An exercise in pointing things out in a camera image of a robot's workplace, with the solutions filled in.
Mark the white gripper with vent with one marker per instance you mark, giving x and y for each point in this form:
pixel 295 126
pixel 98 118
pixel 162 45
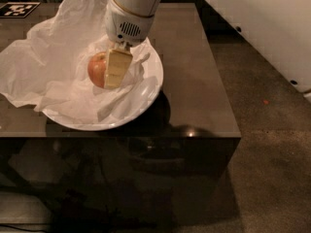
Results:
pixel 124 26

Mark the red orange apple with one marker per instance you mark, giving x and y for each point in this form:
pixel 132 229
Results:
pixel 96 69

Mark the white paper sheet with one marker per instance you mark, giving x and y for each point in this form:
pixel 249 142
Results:
pixel 49 68

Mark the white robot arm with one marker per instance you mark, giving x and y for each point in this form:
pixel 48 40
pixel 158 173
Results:
pixel 280 30

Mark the white round bowl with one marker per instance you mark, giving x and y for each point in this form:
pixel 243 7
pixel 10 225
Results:
pixel 145 91

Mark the black white fiducial marker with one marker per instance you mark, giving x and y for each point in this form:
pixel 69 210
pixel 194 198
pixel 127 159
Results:
pixel 18 9

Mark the dark glass top table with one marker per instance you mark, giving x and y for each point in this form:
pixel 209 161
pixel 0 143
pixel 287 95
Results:
pixel 166 167

